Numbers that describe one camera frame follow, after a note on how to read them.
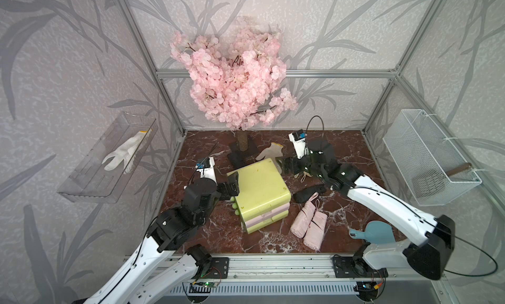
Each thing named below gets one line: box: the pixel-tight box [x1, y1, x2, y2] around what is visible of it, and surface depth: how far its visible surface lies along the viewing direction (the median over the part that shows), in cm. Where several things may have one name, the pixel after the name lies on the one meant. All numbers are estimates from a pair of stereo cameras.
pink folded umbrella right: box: [303, 198, 328, 252], surface depth 82 cm
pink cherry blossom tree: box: [169, 26, 298, 130], surface depth 71 cm
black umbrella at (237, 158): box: [227, 150, 250, 170], surface depth 107 cm
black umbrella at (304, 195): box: [293, 184, 327, 204], surface depth 91 cm
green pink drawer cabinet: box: [226, 157, 292, 235], surface depth 72 cm
